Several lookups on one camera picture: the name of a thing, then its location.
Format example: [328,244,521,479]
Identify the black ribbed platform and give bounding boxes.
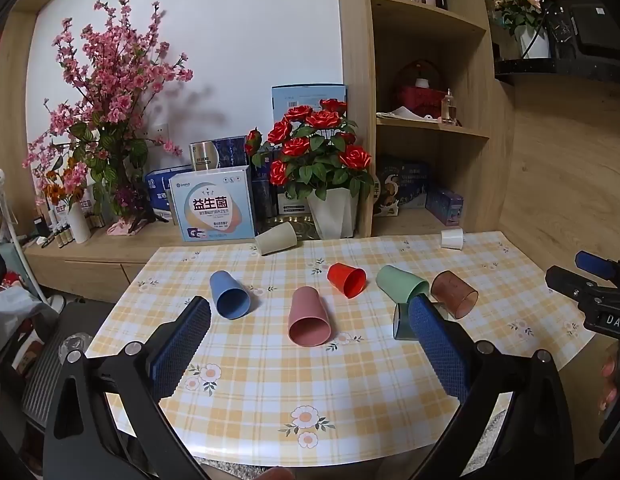
[21,300,116,428]

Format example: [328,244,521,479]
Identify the dark blue illustrated box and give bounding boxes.
[374,156,431,217]

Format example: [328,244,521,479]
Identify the row of small bottles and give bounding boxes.
[37,212,75,249]

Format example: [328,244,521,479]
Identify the pink artificial blossom arrangement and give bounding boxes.
[22,0,195,237]

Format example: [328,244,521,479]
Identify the grey translucent cup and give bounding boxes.
[393,302,417,342]

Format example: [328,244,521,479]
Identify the pink cup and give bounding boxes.
[288,286,333,348]

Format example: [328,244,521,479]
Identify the wooden shelf unit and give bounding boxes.
[335,0,515,239]

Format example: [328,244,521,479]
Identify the blue and white box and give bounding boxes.
[144,165,191,224]

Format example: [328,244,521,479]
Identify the white vase with orange flowers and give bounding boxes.
[42,157,93,244]

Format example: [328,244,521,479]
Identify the green cup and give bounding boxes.
[375,264,431,306]

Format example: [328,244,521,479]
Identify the white and blue carton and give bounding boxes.
[169,165,257,243]

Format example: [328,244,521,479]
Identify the wooden sideboard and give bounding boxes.
[24,219,191,306]

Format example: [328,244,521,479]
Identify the white cloth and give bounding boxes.
[377,106,427,122]

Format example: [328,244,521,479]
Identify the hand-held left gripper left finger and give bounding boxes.
[42,296,212,480]

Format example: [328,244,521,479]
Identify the beige cup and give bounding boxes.
[254,221,298,256]

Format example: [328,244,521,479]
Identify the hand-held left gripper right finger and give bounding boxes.
[405,295,590,480]

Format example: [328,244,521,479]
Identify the brown translucent cup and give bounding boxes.
[430,270,479,320]

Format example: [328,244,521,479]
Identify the light blue flat box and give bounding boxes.
[271,85,348,131]

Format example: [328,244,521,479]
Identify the blue cup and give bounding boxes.
[210,270,252,321]

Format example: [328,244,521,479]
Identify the red basket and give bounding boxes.
[399,85,443,117]

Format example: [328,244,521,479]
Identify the yellow checked floral tablecloth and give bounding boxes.
[84,230,598,467]

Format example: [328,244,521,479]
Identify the clear glass bottle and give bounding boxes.
[441,89,459,125]

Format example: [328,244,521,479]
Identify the dark blue tall box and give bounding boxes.
[250,160,279,219]

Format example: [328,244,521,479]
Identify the red cup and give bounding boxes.
[327,262,367,300]

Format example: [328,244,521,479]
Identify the dark blue tumbler box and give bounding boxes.
[189,136,248,171]

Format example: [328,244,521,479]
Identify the red rose plant white pot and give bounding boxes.
[245,99,375,241]

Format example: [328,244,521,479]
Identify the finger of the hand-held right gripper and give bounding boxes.
[574,250,620,288]
[546,266,620,311]

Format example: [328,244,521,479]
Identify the pink rose plant white pot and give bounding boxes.
[494,0,556,60]

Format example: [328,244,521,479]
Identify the person's right hand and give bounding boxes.
[600,352,620,411]

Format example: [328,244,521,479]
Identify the black speckled shelf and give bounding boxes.
[494,57,620,84]

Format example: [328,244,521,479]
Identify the black device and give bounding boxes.
[542,0,620,61]

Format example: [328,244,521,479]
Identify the purple blue box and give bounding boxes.
[426,187,465,226]

